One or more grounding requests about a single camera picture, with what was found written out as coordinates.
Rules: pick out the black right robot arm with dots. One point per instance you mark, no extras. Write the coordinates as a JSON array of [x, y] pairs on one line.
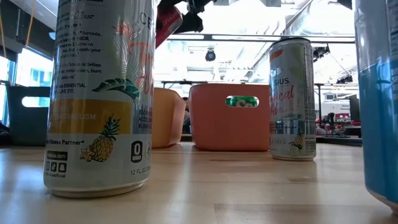
[[345, 3]]

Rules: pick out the blue white Spindrift can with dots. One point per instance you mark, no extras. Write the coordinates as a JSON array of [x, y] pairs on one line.
[[379, 124]]

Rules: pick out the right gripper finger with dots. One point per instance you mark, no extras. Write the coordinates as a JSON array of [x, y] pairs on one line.
[[174, 3], [191, 23]]

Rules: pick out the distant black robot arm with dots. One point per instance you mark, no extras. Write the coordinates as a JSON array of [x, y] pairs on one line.
[[330, 118]]

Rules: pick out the person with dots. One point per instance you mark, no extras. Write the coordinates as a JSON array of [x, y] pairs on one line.
[[186, 104]]

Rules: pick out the red soda can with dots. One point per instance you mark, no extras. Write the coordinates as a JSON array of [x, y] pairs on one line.
[[166, 28]]

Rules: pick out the black monitor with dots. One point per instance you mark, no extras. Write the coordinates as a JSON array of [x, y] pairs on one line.
[[354, 109]]

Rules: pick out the distant black fixture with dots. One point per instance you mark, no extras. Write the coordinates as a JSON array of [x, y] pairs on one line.
[[344, 80], [321, 53]]

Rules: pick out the distant black rig frame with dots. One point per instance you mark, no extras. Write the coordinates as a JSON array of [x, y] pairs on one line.
[[186, 82], [320, 102]]

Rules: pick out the tall white Celsius can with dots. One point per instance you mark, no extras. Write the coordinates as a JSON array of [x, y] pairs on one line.
[[292, 102], [93, 93]]

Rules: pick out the teal plastic bin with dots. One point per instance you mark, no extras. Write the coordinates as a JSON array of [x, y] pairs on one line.
[[28, 127]]

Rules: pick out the orange plastic bin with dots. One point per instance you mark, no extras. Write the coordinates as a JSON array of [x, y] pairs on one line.
[[217, 133]]

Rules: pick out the green Sprite can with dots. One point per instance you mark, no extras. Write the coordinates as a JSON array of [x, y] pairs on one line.
[[242, 102]]

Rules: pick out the black overhead camera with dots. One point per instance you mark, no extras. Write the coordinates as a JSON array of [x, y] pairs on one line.
[[210, 56]]

